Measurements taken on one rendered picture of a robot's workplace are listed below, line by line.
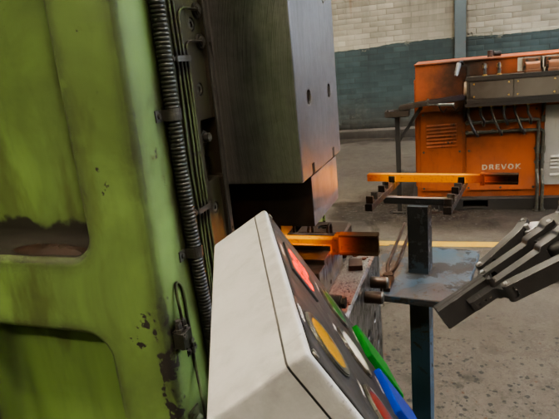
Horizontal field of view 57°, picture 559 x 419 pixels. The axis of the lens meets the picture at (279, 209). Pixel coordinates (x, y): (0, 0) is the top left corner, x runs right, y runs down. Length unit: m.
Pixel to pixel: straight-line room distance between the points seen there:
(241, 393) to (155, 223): 0.42
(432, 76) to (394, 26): 4.12
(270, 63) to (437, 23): 7.80
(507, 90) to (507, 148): 0.51
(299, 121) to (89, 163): 0.34
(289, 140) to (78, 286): 0.41
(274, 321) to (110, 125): 0.41
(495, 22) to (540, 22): 0.60
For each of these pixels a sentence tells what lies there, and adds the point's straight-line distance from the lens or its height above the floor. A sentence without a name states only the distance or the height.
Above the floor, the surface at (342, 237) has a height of 1.01.
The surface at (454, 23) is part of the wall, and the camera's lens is 8.75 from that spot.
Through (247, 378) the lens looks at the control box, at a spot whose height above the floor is 1.18.
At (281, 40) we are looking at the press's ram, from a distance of 0.87.
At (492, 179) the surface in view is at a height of 0.98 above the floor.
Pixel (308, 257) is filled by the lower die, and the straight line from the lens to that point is 1.05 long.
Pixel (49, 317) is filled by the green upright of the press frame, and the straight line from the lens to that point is 0.90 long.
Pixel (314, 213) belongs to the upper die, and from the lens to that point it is 0.96.
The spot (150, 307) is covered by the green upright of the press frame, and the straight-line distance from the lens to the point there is 0.77.
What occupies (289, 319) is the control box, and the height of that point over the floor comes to 1.20.
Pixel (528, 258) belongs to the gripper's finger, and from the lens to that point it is 0.67.
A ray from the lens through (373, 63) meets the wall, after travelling 8.69.
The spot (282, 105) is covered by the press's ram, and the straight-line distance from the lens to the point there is 0.88.
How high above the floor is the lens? 1.37
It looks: 16 degrees down
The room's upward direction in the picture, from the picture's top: 6 degrees counter-clockwise
